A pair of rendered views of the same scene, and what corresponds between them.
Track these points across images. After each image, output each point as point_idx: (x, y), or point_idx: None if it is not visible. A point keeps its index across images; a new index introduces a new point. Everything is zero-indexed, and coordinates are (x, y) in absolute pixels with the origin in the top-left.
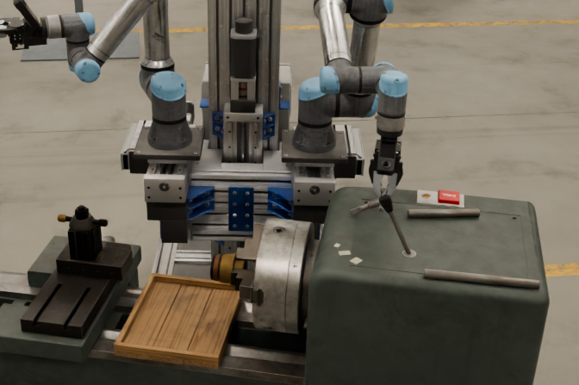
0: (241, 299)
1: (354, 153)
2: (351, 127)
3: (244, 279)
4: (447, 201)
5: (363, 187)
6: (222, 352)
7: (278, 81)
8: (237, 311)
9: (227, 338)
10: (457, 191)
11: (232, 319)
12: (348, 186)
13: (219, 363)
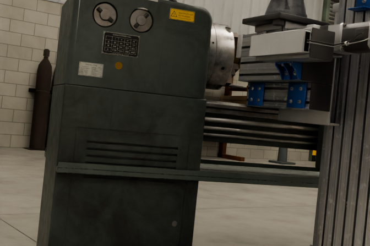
0: (245, 100)
1: (262, 33)
2: (306, 28)
3: None
4: None
5: (192, 5)
6: (223, 100)
7: None
8: (239, 100)
9: (228, 99)
10: None
11: (234, 96)
12: (202, 7)
13: (220, 100)
